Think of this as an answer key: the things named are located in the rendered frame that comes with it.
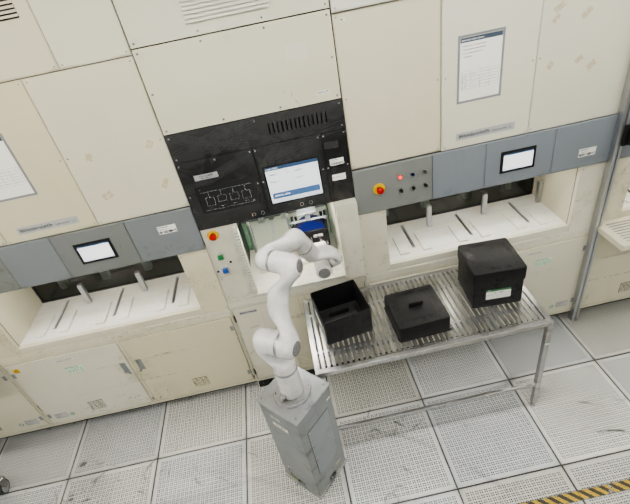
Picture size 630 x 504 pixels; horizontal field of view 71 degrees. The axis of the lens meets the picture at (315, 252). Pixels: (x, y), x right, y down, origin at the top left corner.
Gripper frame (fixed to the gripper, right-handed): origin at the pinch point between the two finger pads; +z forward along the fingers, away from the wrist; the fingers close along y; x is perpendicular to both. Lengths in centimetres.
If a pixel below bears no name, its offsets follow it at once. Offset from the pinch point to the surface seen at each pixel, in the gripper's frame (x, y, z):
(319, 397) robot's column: -43, -16, -74
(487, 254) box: -18, 92, -25
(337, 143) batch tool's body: 54, 21, 2
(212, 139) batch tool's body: 70, -40, 2
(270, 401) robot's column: -43, -41, -70
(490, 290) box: -31, 88, -40
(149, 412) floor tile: -119, -145, 2
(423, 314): -33, 48, -45
